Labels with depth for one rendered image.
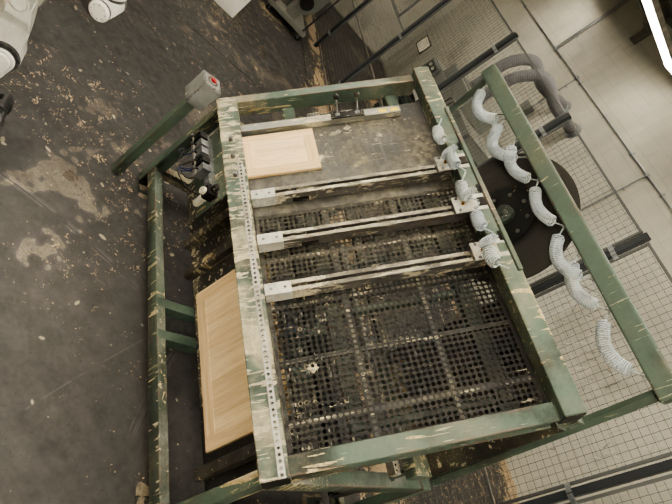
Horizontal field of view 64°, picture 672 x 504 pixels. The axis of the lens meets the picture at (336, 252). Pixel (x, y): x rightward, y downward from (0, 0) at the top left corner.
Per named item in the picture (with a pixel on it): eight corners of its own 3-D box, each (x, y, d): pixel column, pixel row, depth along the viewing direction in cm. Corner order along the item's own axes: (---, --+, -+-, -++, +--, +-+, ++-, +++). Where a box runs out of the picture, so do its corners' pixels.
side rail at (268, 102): (238, 110, 331) (235, 96, 322) (409, 88, 344) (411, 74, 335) (239, 116, 328) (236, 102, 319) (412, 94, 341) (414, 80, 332)
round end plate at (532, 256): (423, 196, 341) (540, 124, 307) (428, 199, 345) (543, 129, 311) (464, 304, 298) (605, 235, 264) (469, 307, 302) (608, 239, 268)
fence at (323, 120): (241, 130, 313) (240, 125, 310) (398, 110, 324) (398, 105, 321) (242, 136, 310) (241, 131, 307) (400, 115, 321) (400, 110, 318)
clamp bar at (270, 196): (251, 196, 285) (245, 165, 265) (463, 165, 299) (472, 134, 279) (253, 211, 279) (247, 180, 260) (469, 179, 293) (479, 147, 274)
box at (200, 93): (183, 88, 310) (204, 68, 303) (199, 99, 319) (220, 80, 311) (184, 101, 304) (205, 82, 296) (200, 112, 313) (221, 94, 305)
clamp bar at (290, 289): (264, 288, 254) (259, 261, 234) (500, 249, 268) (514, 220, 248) (267, 306, 248) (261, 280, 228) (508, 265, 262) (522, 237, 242)
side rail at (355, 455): (289, 462, 216) (287, 455, 207) (543, 409, 229) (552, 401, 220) (292, 482, 212) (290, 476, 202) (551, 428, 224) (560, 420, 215)
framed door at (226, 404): (198, 295, 311) (195, 294, 309) (266, 250, 287) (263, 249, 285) (209, 453, 261) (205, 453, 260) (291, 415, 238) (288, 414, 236)
